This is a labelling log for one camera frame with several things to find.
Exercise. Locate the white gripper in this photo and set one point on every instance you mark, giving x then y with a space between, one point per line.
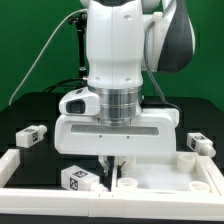
151 134

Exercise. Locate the white square tabletop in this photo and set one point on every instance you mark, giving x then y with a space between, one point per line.
182 172

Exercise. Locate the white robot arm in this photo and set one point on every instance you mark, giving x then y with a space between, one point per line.
106 118

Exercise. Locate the white obstacle fence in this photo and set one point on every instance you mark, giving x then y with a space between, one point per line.
116 204

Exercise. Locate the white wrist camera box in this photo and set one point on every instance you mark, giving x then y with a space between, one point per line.
80 102

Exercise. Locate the background camera on stand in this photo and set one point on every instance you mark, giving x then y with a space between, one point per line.
80 23

